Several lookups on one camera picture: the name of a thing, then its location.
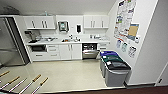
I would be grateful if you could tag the green lid trash bin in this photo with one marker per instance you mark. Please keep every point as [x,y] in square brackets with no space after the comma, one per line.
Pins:
[115,59]

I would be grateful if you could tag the chrome faucet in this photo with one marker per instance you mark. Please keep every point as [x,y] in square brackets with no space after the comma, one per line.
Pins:
[71,37]

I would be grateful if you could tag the colourful wall poster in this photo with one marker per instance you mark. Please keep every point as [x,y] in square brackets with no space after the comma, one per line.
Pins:
[125,18]

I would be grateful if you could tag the stainless steel dishwasher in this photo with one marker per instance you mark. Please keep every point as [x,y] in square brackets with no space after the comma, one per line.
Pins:
[90,50]

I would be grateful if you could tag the black coffee machine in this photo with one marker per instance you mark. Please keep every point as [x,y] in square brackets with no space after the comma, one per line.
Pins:
[31,36]

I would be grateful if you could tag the black soap dispenser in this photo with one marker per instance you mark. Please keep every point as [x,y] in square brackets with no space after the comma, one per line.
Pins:
[78,28]

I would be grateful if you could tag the white two-door base cabinet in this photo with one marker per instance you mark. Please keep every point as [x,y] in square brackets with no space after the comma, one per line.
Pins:
[70,51]

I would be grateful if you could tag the white wall cabinet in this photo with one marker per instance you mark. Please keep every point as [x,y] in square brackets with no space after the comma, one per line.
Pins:
[39,22]
[96,21]

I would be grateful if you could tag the steel paper towel dispenser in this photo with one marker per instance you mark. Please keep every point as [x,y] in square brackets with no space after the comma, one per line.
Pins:
[63,26]

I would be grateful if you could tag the white door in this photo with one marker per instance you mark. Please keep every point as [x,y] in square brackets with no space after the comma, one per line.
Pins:
[163,75]

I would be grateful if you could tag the white drawer unit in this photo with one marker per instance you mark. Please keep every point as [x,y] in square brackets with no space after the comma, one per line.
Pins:
[50,52]
[104,44]

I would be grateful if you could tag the stainless steel refrigerator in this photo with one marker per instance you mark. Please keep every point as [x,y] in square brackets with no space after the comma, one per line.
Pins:
[11,41]

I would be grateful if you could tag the grey trash bin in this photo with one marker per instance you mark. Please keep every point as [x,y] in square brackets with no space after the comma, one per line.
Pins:
[116,75]

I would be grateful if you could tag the white square wall sign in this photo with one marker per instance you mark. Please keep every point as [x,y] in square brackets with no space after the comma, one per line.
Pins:
[132,51]

